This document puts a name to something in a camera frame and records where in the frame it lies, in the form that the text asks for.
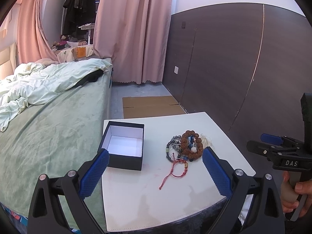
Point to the pile of plush toys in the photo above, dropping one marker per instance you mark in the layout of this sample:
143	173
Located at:
63	43

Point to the orange box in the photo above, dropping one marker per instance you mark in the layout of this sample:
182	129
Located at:
81	52

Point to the right hand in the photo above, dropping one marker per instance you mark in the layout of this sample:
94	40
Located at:
290	194

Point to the white sheer pouch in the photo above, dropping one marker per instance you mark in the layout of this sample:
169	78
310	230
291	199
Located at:
206	141

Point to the pink curtain left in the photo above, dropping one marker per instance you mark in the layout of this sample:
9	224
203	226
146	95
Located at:
32	44

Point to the pale green duvet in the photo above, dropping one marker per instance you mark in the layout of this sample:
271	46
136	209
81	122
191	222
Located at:
36	84

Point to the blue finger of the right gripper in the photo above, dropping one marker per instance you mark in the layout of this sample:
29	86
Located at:
271	139

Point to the flat brown cardboard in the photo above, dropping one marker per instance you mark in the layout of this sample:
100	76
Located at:
141	107

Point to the pink curtain right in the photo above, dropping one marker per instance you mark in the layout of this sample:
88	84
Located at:
134	34

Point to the pink curtain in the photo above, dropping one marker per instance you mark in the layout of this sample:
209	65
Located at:
134	34
32	44

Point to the black jewelry box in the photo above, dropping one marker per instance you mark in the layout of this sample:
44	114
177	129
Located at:
124	143

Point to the cream patterned pillow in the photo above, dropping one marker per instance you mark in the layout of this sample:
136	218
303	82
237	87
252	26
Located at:
69	54

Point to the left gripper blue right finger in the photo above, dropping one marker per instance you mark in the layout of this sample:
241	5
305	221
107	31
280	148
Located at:
252	203

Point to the dark garment on bed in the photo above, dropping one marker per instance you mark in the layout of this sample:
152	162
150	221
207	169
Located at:
91	77

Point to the white wall socket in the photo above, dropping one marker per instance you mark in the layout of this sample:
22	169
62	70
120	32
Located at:
176	70

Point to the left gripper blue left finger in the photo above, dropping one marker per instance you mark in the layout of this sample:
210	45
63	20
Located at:
46	214

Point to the dark wooden wardrobe panel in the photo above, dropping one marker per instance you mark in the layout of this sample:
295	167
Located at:
246	65

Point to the hanging dark clothes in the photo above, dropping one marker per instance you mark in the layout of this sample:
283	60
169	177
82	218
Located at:
78	13

